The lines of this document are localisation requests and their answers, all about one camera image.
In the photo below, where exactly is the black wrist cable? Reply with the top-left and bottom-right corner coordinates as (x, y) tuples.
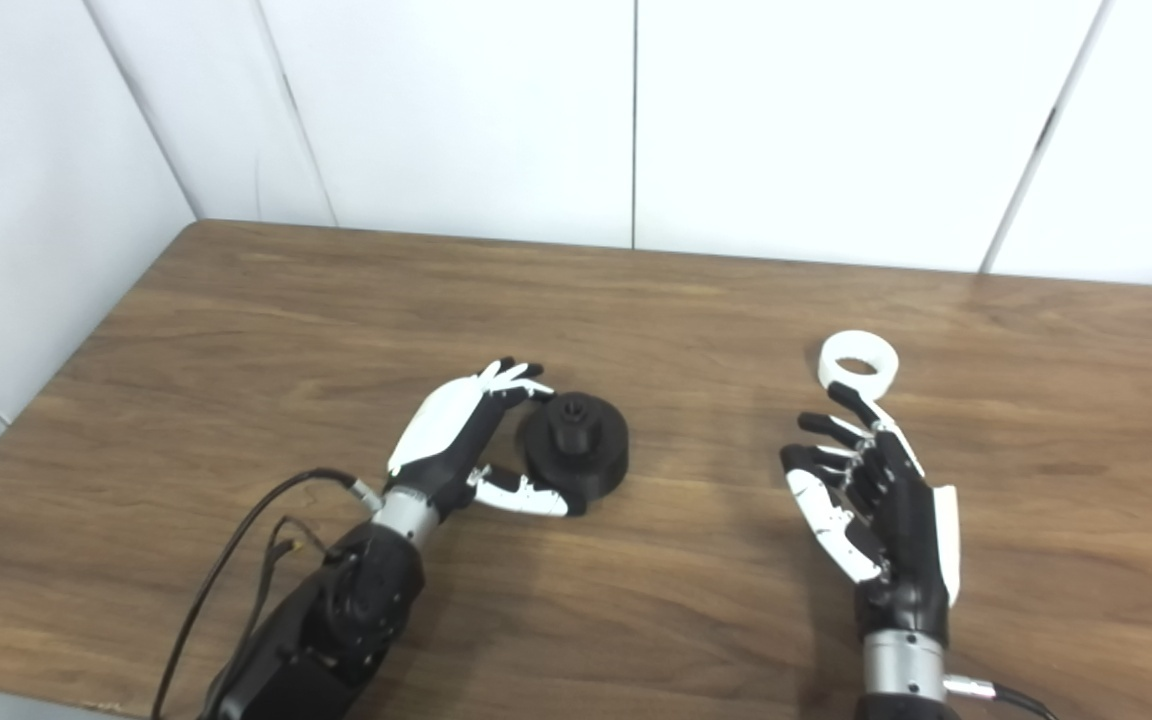
(151, 468), (384, 720)
(944, 675), (1059, 720)

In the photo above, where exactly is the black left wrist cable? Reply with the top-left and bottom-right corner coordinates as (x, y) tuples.
(151, 468), (384, 720)

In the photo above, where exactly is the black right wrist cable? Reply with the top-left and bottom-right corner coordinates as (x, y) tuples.
(944, 675), (1059, 720)

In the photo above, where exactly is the round black part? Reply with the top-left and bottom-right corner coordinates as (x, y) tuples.
(519, 394), (630, 513)

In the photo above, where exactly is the white plastic ring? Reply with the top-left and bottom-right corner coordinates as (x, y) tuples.
(818, 331), (900, 399)

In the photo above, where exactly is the thin left arm wire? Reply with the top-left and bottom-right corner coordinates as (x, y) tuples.
(236, 515), (329, 651)

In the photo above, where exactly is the white and black left hand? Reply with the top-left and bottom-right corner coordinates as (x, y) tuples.
(386, 357), (587, 521)

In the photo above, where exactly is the white and black right hand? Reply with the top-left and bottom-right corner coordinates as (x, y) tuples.
(779, 381), (962, 636)

